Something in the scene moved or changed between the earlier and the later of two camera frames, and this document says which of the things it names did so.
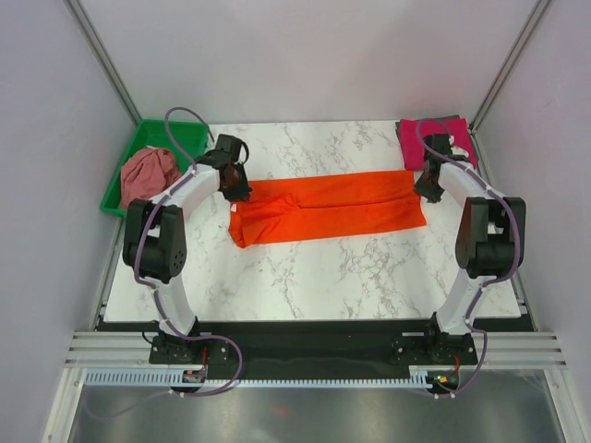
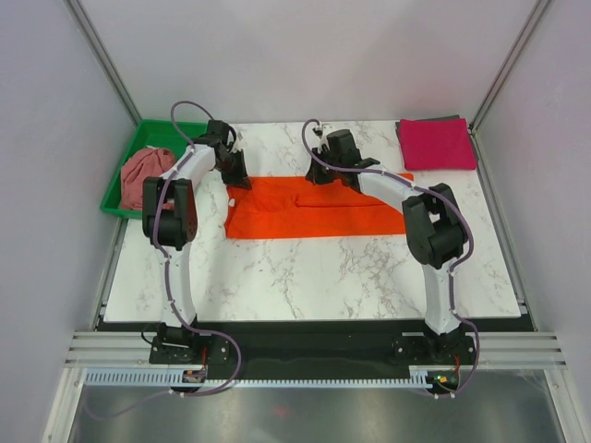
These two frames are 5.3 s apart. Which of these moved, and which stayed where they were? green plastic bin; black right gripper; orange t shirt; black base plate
Moved: black right gripper
Stayed: orange t shirt; black base plate; green plastic bin
